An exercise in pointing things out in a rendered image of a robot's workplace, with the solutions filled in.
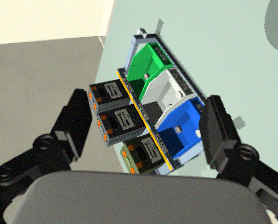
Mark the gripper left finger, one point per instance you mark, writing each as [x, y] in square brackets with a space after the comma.
[50, 151]

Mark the grey metal bin rack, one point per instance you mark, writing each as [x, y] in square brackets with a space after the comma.
[141, 39]

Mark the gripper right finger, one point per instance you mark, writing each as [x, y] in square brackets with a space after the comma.
[233, 160]

